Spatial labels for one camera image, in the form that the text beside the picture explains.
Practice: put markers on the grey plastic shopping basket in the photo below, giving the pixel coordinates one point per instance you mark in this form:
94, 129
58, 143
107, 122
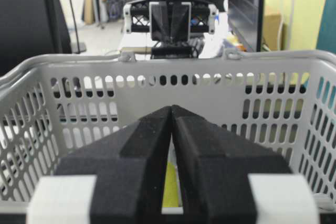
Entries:
54, 104

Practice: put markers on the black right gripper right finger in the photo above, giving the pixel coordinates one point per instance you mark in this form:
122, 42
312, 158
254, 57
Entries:
236, 180

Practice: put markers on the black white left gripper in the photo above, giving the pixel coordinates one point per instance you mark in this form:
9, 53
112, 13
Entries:
174, 25

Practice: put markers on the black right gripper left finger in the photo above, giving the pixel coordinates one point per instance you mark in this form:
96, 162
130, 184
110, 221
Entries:
117, 179

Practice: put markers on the yellow cloth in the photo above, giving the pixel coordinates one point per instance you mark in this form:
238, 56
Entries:
171, 198

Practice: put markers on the brown cardboard box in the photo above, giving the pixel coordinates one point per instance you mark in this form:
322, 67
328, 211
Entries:
271, 24

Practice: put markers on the black monitor screen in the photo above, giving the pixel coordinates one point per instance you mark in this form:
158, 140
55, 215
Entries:
245, 18

